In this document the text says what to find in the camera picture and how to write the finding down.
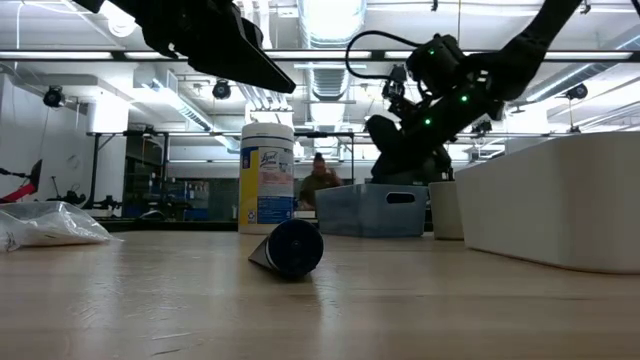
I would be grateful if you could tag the white plastic bin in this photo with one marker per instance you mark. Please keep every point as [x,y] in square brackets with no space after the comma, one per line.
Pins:
[550,210]

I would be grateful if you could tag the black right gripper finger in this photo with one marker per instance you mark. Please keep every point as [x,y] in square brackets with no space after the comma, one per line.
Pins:
[425,167]
[390,142]

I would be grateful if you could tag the red and black equipment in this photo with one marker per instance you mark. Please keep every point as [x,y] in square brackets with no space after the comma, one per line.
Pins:
[22,192]

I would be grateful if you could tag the clear bag of cotton pads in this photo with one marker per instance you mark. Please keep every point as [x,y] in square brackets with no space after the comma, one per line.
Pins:
[50,230]

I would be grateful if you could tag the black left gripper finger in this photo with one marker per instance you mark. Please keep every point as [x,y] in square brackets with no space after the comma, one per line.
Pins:
[257,34]
[235,55]

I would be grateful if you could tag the black-framed background table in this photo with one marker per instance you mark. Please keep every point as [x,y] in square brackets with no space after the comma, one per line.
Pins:
[200,133]

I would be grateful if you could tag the light grey plastic bin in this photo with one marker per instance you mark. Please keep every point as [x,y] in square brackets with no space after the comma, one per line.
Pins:
[445,210]

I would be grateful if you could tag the black overhead frame bar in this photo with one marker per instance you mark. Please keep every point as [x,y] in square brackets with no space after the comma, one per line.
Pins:
[117,55]

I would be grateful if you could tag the dark storage shelf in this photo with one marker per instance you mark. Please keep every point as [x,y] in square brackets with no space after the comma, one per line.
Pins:
[145,170]

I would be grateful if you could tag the black ceiling spotlight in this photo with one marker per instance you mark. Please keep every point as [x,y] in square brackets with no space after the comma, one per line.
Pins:
[482,128]
[577,91]
[221,89]
[54,97]

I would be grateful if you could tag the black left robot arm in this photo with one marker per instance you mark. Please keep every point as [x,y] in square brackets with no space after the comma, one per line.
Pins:
[92,4]

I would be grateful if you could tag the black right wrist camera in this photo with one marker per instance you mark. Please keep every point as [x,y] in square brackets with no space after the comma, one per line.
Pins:
[435,62]

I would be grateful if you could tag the person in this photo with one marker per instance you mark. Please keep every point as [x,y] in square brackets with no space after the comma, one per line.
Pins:
[317,185]

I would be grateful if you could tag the Lysol wipes canister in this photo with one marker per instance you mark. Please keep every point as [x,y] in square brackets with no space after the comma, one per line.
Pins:
[265,170]

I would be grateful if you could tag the navy tube with white print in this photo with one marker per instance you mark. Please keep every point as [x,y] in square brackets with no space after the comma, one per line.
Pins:
[295,247]

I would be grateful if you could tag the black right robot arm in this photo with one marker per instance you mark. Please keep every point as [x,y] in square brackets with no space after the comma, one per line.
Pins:
[520,55]

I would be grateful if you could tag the translucent grey plastic bin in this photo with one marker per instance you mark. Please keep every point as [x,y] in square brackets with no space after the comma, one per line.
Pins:
[350,210]

